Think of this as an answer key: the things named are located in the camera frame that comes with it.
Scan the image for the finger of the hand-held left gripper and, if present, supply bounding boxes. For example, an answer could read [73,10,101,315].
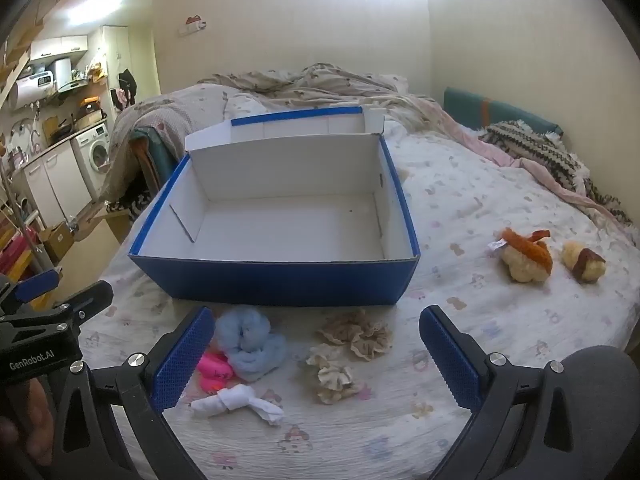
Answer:
[52,280,114,323]
[0,269,62,311]

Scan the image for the white washing machine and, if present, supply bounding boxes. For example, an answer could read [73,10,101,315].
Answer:
[72,122,112,196]

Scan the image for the wall hook with red item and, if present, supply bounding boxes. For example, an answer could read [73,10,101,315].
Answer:
[179,14,207,36]

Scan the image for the blue cardboard box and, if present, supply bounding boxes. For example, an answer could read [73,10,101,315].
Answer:
[127,106,421,307]

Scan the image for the white range hood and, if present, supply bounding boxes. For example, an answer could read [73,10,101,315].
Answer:
[52,57,75,93]

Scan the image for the light blue fluffy scrunchie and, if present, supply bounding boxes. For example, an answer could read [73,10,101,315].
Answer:
[214,305,287,382]

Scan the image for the pink blanket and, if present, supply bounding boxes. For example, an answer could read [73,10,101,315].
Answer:
[400,95,631,231]

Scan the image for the brown sushi plush toy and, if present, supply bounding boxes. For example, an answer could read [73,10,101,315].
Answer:
[561,241,607,283]

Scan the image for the black and cream knitted blanket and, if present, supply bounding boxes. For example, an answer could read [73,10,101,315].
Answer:
[480,120,640,241]

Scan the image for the clear plastic packet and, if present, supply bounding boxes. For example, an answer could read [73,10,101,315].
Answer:
[190,384,285,427]

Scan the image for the white water heater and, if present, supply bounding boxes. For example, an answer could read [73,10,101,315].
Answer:
[9,72,56,111]

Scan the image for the pink soft toy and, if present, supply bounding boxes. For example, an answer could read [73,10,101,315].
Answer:
[196,351,233,393]

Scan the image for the white kitchen cabinet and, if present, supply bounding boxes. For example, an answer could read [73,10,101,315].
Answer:
[22,147,93,221]

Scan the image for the metal pole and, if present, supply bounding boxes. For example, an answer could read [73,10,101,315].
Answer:
[0,160,53,281]

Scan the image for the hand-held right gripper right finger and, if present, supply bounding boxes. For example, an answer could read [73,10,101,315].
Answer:
[419,305,596,480]

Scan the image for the black hanging garment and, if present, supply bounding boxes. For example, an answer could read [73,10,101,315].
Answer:
[117,69,139,106]

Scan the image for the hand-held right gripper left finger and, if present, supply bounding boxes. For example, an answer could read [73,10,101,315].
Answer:
[47,306,216,480]

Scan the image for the white wall cabinets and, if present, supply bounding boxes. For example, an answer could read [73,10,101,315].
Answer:
[30,35,90,62]

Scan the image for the shrimp sushi plush toy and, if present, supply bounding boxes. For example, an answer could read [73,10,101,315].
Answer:
[487,227,553,283]

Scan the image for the cream scrunchie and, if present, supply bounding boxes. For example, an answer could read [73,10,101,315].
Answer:
[305,344,365,405]

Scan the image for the teal bed footboard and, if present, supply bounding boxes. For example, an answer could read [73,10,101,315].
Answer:
[131,127,180,196]

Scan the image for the person's left hand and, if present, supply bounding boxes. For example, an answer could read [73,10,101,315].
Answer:
[0,381,55,467]

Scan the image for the red bag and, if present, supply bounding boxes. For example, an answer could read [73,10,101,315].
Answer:
[0,230,38,283]

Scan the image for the teal bed headboard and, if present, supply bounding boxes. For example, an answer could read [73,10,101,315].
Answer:
[444,86,563,136]

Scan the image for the black and white striped cloth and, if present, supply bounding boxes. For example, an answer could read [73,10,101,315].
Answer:
[106,191,153,222]

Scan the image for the beige patterned quilt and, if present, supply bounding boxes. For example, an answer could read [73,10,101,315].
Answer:
[107,62,416,201]

